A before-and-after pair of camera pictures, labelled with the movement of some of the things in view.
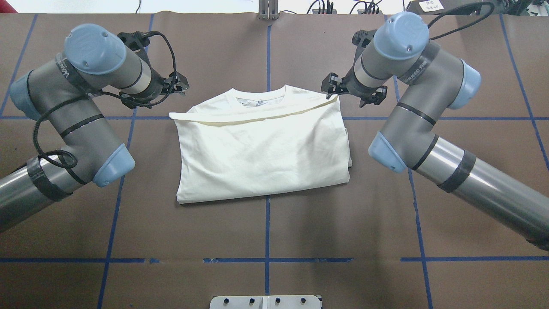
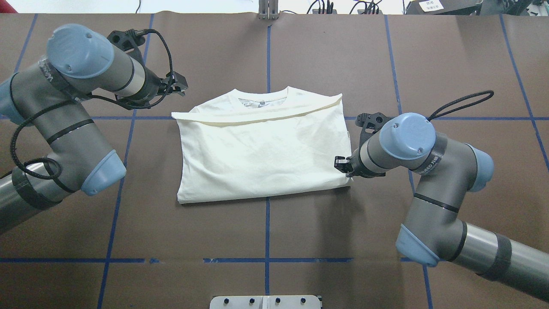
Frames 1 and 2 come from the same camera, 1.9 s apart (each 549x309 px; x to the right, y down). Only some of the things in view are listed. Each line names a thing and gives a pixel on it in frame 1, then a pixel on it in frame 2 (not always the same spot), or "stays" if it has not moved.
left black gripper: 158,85 stays
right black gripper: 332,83 to 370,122
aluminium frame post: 268,10 stays
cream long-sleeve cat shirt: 237,143 stays
